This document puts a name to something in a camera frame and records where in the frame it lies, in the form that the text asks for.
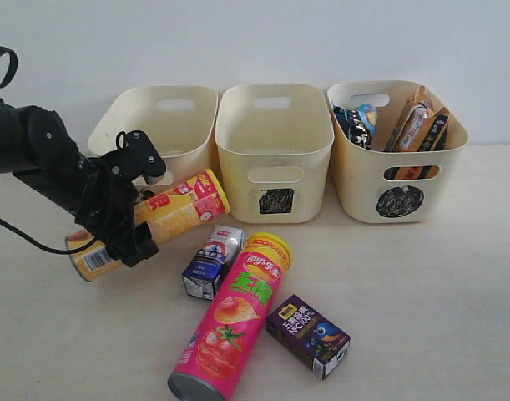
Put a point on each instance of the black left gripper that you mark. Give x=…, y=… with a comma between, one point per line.
x=102, y=203

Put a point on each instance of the yellow chips can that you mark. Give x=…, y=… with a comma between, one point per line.
x=169, y=214

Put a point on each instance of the blue white milk carton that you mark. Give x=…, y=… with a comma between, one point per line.
x=210, y=265

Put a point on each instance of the pink chips can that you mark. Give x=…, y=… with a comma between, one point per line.
x=214, y=359

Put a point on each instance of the purple juice carton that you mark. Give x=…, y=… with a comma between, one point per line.
x=312, y=338

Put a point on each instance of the orange snack bag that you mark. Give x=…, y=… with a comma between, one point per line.
x=420, y=127

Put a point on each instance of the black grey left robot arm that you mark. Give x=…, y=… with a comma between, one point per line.
x=33, y=137

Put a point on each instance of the cream bin with triangle mark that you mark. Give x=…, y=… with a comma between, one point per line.
x=180, y=122

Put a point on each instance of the cream bin with square mark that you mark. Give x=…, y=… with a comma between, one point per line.
x=274, y=143

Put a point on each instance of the cream bin with circle mark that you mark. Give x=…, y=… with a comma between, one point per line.
x=378, y=187

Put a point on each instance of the dark blue snack bag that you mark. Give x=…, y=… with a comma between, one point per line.
x=358, y=124

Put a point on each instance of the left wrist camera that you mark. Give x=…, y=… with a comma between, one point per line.
x=135, y=156

